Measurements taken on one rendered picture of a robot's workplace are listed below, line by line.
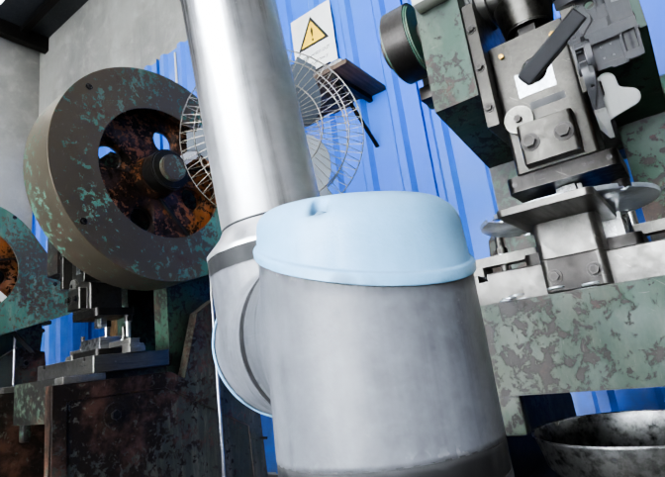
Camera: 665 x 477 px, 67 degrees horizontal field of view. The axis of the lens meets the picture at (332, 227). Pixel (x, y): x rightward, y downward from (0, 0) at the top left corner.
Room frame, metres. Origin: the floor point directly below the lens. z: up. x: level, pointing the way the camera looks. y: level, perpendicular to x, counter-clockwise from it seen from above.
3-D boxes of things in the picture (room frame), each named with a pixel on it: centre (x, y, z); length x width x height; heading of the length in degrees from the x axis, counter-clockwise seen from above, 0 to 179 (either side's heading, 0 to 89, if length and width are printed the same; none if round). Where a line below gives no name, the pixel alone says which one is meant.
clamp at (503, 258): (1.05, -0.34, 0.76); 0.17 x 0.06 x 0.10; 55
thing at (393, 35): (1.11, -0.29, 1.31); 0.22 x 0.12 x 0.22; 145
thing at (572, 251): (0.81, -0.38, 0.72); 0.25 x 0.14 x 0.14; 145
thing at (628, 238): (0.96, -0.48, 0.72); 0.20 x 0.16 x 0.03; 55
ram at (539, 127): (0.92, -0.46, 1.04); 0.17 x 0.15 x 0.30; 145
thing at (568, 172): (0.96, -0.48, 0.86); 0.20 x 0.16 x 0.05; 55
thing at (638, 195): (0.85, -0.41, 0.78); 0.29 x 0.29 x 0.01
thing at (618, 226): (0.95, -0.48, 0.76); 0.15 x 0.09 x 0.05; 55
